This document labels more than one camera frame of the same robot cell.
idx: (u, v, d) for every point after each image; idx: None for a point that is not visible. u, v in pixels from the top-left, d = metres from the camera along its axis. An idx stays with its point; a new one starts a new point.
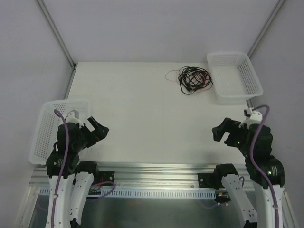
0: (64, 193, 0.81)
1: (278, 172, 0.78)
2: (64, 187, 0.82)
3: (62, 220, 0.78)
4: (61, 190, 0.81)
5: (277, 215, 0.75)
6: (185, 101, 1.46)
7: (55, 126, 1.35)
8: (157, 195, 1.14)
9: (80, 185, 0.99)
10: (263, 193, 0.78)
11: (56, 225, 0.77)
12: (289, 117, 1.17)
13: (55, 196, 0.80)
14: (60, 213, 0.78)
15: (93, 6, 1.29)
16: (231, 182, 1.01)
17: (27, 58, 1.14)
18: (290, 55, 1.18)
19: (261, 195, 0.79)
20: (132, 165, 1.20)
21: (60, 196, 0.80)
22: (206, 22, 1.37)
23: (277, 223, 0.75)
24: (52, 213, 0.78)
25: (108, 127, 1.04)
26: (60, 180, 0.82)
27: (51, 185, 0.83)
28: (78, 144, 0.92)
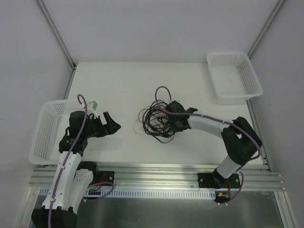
0: (70, 168, 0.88)
1: (190, 109, 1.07)
2: (71, 162, 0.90)
3: (63, 191, 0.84)
4: (69, 163, 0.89)
5: (205, 117, 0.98)
6: (185, 101, 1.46)
7: (55, 126, 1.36)
8: (157, 195, 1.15)
9: (80, 180, 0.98)
10: (191, 120, 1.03)
11: (57, 195, 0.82)
12: (289, 118, 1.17)
13: (62, 167, 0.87)
14: (62, 185, 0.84)
15: (92, 6, 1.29)
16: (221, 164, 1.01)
17: (26, 58, 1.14)
18: (290, 54, 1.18)
19: (194, 124, 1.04)
20: (132, 165, 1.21)
21: (66, 169, 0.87)
22: (206, 22, 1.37)
23: (215, 119, 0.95)
24: (57, 183, 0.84)
25: (118, 126, 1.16)
26: (70, 155, 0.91)
27: (60, 159, 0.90)
28: (88, 132, 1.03)
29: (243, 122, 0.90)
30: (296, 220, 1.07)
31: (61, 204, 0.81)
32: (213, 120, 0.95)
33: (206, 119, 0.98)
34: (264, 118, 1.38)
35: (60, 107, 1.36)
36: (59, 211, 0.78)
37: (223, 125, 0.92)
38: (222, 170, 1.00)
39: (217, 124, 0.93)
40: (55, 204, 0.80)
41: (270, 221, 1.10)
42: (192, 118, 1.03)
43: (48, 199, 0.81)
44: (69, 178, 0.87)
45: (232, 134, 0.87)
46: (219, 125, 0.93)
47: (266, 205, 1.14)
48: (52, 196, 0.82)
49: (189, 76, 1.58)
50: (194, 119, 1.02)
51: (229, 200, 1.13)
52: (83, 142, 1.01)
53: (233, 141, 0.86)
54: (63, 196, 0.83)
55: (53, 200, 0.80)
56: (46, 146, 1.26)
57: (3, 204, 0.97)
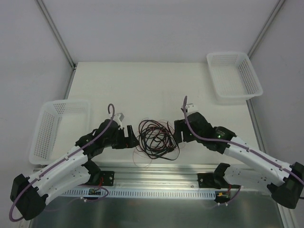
0: (71, 163, 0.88)
1: (225, 133, 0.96)
2: (76, 159, 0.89)
3: (51, 178, 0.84)
4: (73, 159, 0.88)
5: (255, 153, 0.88)
6: (185, 101, 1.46)
7: (55, 126, 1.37)
8: (157, 195, 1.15)
9: (74, 176, 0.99)
10: (232, 150, 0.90)
11: (44, 177, 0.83)
12: (289, 118, 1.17)
13: (66, 157, 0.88)
14: (55, 173, 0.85)
15: (92, 6, 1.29)
16: (232, 174, 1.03)
17: (26, 58, 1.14)
18: (290, 55, 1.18)
19: (233, 153, 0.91)
20: (131, 165, 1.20)
21: (67, 162, 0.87)
22: (206, 22, 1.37)
23: (269, 162, 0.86)
24: (52, 167, 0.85)
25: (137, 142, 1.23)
26: (79, 152, 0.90)
27: (70, 149, 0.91)
28: (109, 142, 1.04)
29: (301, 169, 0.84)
30: (295, 219, 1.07)
31: (40, 188, 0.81)
32: (266, 162, 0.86)
33: (254, 155, 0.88)
34: (264, 118, 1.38)
35: (60, 107, 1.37)
36: (33, 192, 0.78)
37: (280, 171, 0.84)
38: (233, 179, 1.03)
39: (272, 168, 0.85)
40: (35, 184, 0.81)
41: (269, 220, 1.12)
42: (234, 149, 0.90)
43: (35, 175, 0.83)
44: (65, 171, 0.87)
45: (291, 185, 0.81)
46: (275, 170, 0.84)
47: (265, 204, 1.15)
48: (39, 175, 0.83)
49: (189, 76, 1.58)
50: (239, 153, 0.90)
51: (229, 200, 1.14)
52: (102, 147, 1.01)
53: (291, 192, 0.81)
54: (48, 182, 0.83)
55: (38, 179, 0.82)
56: (46, 146, 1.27)
57: (4, 204, 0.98)
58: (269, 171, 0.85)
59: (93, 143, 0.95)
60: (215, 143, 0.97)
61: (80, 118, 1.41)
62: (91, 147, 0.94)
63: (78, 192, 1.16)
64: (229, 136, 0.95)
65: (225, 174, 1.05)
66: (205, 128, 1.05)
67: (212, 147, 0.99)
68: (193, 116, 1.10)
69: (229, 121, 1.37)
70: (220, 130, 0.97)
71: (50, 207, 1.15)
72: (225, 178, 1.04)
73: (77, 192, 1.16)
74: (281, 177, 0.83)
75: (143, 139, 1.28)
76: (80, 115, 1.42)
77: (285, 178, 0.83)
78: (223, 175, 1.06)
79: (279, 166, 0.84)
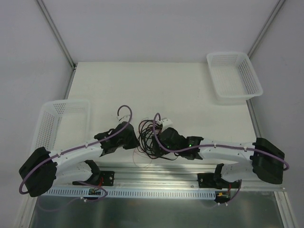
0: (89, 151, 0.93)
1: (195, 141, 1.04)
2: (93, 149, 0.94)
3: (68, 158, 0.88)
4: (91, 148, 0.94)
5: (221, 146, 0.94)
6: (185, 101, 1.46)
7: (55, 126, 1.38)
8: (157, 195, 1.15)
9: (79, 169, 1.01)
10: (203, 153, 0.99)
11: (64, 156, 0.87)
12: (289, 118, 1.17)
13: (86, 144, 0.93)
14: (73, 156, 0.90)
15: (92, 6, 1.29)
16: (226, 171, 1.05)
17: (26, 58, 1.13)
18: (290, 54, 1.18)
19: (206, 154, 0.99)
20: (131, 165, 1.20)
21: (86, 149, 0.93)
22: (206, 22, 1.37)
23: (234, 148, 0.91)
24: (71, 149, 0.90)
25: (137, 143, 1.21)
26: (97, 143, 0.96)
27: (90, 139, 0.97)
28: (121, 143, 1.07)
29: (265, 143, 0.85)
30: (296, 220, 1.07)
31: (58, 165, 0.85)
32: (231, 149, 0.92)
33: (221, 149, 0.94)
34: (264, 118, 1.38)
35: (60, 107, 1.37)
36: (50, 167, 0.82)
37: (246, 152, 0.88)
38: (228, 175, 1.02)
39: (239, 153, 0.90)
40: (55, 159, 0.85)
41: (269, 221, 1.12)
42: (204, 151, 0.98)
43: (56, 151, 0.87)
44: (80, 156, 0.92)
45: (262, 161, 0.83)
46: (241, 154, 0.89)
47: (265, 204, 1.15)
48: (60, 152, 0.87)
49: (189, 76, 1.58)
50: (208, 152, 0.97)
51: (229, 200, 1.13)
52: (116, 146, 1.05)
53: (266, 167, 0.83)
54: (66, 161, 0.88)
55: (58, 156, 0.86)
56: (46, 146, 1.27)
57: (4, 203, 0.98)
58: (237, 156, 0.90)
59: (109, 140, 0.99)
60: (190, 153, 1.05)
61: (80, 118, 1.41)
62: (105, 144, 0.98)
63: (78, 192, 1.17)
64: (198, 141, 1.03)
65: (222, 174, 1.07)
66: (180, 142, 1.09)
67: (189, 157, 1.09)
68: (166, 132, 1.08)
69: (229, 121, 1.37)
70: (191, 139, 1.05)
71: (50, 207, 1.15)
72: (223, 177, 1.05)
73: (77, 192, 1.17)
74: (248, 157, 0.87)
75: (143, 139, 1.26)
76: (80, 114, 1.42)
77: (251, 157, 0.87)
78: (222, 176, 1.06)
79: (242, 148, 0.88)
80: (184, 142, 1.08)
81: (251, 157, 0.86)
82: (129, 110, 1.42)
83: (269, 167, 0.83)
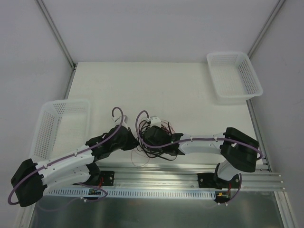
0: (78, 161, 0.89)
1: (176, 137, 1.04)
2: (83, 157, 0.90)
3: (56, 170, 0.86)
4: (80, 156, 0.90)
5: (197, 139, 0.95)
6: (185, 100, 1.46)
7: (55, 126, 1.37)
8: (157, 195, 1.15)
9: (75, 173, 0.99)
10: (182, 147, 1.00)
11: (51, 167, 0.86)
12: (288, 118, 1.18)
13: (75, 153, 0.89)
14: (61, 166, 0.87)
15: (92, 6, 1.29)
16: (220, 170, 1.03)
17: (26, 58, 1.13)
18: (290, 54, 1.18)
19: (185, 147, 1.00)
20: (131, 165, 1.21)
21: (75, 158, 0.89)
22: (206, 22, 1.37)
23: (206, 139, 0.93)
24: (60, 159, 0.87)
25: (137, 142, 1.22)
26: (87, 151, 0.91)
27: (80, 147, 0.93)
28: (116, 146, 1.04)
29: (235, 132, 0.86)
30: (295, 220, 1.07)
31: (44, 177, 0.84)
32: (204, 141, 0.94)
33: (197, 143, 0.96)
34: (264, 118, 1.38)
35: (60, 107, 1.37)
36: (38, 180, 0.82)
37: (217, 142, 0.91)
38: (223, 174, 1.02)
39: (211, 143, 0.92)
40: (41, 172, 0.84)
41: (269, 221, 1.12)
42: (183, 146, 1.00)
43: (43, 163, 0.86)
44: (70, 166, 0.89)
45: (232, 149, 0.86)
46: (213, 145, 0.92)
47: (265, 204, 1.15)
48: (47, 163, 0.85)
49: (189, 76, 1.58)
50: (186, 146, 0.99)
51: (229, 200, 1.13)
52: (109, 151, 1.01)
53: (235, 156, 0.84)
54: (52, 172, 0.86)
55: (45, 167, 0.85)
56: (46, 146, 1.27)
57: (4, 203, 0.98)
58: (210, 147, 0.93)
59: (101, 146, 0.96)
60: (173, 149, 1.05)
61: (80, 118, 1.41)
62: (98, 150, 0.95)
63: (78, 192, 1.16)
64: (179, 137, 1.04)
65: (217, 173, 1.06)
66: (163, 138, 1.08)
67: (172, 154, 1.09)
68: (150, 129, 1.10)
69: (229, 121, 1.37)
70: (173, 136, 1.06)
71: (50, 207, 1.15)
72: (220, 176, 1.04)
73: (77, 192, 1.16)
74: (219, 146, 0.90)
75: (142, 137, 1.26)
76: (80, 114, 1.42)
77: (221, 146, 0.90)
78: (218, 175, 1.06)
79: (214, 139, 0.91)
80: (167, 139, 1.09)
81: (220, 146, 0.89)
82: (128, 112, 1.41)
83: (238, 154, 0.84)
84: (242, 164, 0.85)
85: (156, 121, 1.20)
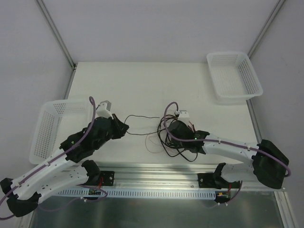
0: (52, 169, 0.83)
1: (201, 135, 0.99)
2: (57, 165, 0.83)
3: (30, 186, 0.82)
4: (54, 165, 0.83)
5: (225, 143, 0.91)
6: (185, 100, 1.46)
7: (56, 127, 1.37)
8: (157, 195, 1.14)
9: (71, 176, 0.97)
10: (207, 147, 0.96)
11: (24, 184, 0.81)
12: (288, 118, 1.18)
13: (46, 164, 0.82)
14: (34, 181, 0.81)
15: (92, 7, 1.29)
16: (227, 171, 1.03)
17: (25, 58, 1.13)
18: (289, 55, 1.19)
19: (211, 149, 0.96)
20: (132, 165, 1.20)
21: (48, 168, 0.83)
22: (206, 23, 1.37)
23: (237, 145, 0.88)
24: (32, 174, 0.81)
25: (127, 126, 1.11)
26: (61, 157, 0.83)
27: (54, 153, 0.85)
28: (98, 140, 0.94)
29: (270, 145, 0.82)
30: (295, 220, 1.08)
31: (19, 196, 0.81)
32: (235, 147, 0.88)
33: (222, 146, 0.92)
34: (264, 118, 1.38)
35: (59, 107, 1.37)
36: (13, 200, 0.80)
37: (249, 152, 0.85)
38: (229, 175, 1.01)
39: (242, 151, 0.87)
40: (16, 190, 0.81)
41: (269, 221, 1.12)
42: (208, 145, 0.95)
43: (16, 181, 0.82)
44: (45, 177, 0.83)
45: (263, 162, 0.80)
46: (244, 152, 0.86)
47: (265, 204, 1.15)
48: (19, 181, 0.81)
49: (189, 76, 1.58)
50: (212, 147, 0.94)
51: (229, 200, 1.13)
52: (91, 148, 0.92)
53: (268, 170, 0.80)
54: (28, 189, 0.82)
55: (19, 185, 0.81)
56: (46, 146, 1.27)
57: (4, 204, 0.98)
58: (240, 155, 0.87)
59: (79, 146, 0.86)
60: (194, 146, 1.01)
61: (80, 118, 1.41)
62: (77, 150, 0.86)
63: (78, 192, 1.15)
64: (204, 137, 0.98)
65: (222, 173, 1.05)
66: (186, 134, 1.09)
67: (193, 150, 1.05)
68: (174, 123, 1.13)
69: (229, 120, 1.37)
70: (197, 133, 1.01)
71: (50, 207, 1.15)
72: (223, 176, 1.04)
73: (77, 192, 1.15)
74: (250, 156, 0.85)
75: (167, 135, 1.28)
76: (80, 114, 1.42)
77: (252, 156, 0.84)
78: (221, 175, 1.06)
79: (246, 147, 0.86)
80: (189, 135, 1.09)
81: (253, 157, 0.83)
82: (128, 112, 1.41)
83: (270, 169, 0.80)
84: (271, 179, 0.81)
85: (186, 116, 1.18)
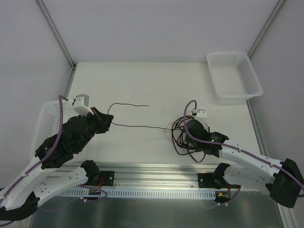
0: (32, 178, 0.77)
1: (219, 137, 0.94)
2: (35, 173, 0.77)
3: (16, 196, 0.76)
4: (33, 174, 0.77)
5: (246, 152, 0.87)
6: (185, 100, 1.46)
7: (55, 127, 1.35)
8: (157, 195, 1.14)
9: (70, 178, 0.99)
10: (225, 152, 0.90)
11: (10, 196, 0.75)
12: (289, 118, 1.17)
13: (23, 175, 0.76)
14: (17, 192, 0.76)
15: (92, 7, 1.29)
16: (232, 174, 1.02)
17: (25, 58, 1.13)
18: (289, 55, 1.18)
19: (228, 155, 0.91)
20: (131, 165, 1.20)
21: (26, 178, 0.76)
22: (206, 22, 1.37)
23: (259, 159, 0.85)
24: (14, 186, 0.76)
25: (111, 116, 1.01)
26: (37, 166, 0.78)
27: (31, 162, 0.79)
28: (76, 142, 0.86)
29: (292, 166, 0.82)
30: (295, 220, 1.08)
31: (8, 207, 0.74)
32: (256, 159, 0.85)
33: (241, 154, 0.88)
34: (264, 118, 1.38)
35: (59, 107, 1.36)
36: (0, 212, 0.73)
37: (270, 168, 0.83)
38: (232, 179, 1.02)
39: (262, 166, 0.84)
40: (3, 203, 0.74)
41: (269, 221, 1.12)
42: (226, 151, 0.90)
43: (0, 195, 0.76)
44: (27, 187, 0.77)
45: (283, 181, 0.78)
46: (265, 167, 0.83)
47: (264, 204, 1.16)
48: (3, 194, 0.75)
49: (189, 76, 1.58)
50: (230, 154, 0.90)
51: (229, 200, 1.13)
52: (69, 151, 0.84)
53: (286, 189, 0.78)
54: (15, 199, 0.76)
55: (4, 198, 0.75)
56: None
57: None
58: (260, 169, 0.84)
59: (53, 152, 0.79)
60: (210, 147, 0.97)
61: None
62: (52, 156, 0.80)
63: (78, 192, 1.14)
64: (222, 139, 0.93)
65: (225, 173, 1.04)
66: (202, 134, 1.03)
67: (207, 152, 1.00)
68: (191, 122, 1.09)
69: (229, 120, 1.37)
70: (214, 135, 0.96)
71: (50, 208, 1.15)
72: (225, 176, 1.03)
73: (77, 192, 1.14)
74: (272, 173, 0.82)
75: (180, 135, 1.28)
76: None
77: (274, 174, 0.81)
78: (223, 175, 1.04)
79: (268, 163, 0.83)
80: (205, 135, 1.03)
81: (274, 174, 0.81)
82: (128, 112, 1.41)
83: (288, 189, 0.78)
84: (287, 199, 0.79)
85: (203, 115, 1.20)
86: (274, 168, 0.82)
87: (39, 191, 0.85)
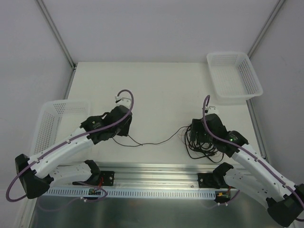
0: (71, 147, 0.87)
1: (238, 138, 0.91)
2: (78, 141, 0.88)
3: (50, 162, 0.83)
4: (75, 142, 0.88)
5: (262, 164, 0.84)
6: (185, 100, 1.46)
7: (55, 126, 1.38)
8: (157, 195, 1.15)
9: (78, 169, 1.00)
10: (240, 156, 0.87)
11: (43, 160, 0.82)
12: (289, 118, 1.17)
13: (67, 140, 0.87)
14: (54, 156, 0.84)
15: (93, 6, 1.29)
16: (233, 176, 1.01)
17: (25, 58, 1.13)
18: (290, 54, 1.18)
19: (242, 160, 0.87)
20: (132, 165, 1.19)
21: (66, 146, 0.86)
22: (206, 22, 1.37)
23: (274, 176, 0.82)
24: (55, 148, 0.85)
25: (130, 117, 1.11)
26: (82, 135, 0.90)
27: (74, 132, 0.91)
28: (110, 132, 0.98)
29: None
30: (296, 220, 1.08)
31: (38, 172, 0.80)
32: (271, 175, 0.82)
33: (257, 164, 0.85)
34: (264, 119, 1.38)
35: (60, 107, 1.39)
36: (30, 175, 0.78)
37: (283, 188, 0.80)
38: (233, 181, 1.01)
39: (275, 183, 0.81)
40: (34, 166, 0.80)
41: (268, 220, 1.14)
42: (242, 156, 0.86)
43: (34, 158, 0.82)
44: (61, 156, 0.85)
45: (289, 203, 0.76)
46: (278, 185, 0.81)
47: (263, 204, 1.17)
48: (38, 157, 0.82)
49: (189, 77, 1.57)
50: (245, 161, 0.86)
51: (229, 200, 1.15)
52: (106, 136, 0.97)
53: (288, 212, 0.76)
54: (47, 165, 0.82)
55: (38, 161, 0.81)
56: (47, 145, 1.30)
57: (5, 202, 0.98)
58: (271, 185, 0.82)
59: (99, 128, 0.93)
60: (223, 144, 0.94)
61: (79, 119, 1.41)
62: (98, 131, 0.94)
63: (78, 192, 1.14)
64: (240, 142, 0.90)
65: (226, 174, 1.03)
66: (219, 129, 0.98)
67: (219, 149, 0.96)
68: (209, 116, 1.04)
69: (229, 120, 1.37)
70: (232, 134, 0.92)
71: (50, 208, 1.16)
72: (226, 177, 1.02)
73: (77, 192, 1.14)
74: (282, 194, 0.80)
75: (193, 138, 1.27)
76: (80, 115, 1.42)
77: (285, 195, 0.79)
78: (224, 175, 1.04)
79: (283, 183, 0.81)
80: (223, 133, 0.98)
81: (285, 196, 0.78)
82: None
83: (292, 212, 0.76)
84: (281, 218, 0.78)
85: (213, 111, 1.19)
86: (287, 189, 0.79)
87: (52, 173, 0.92)
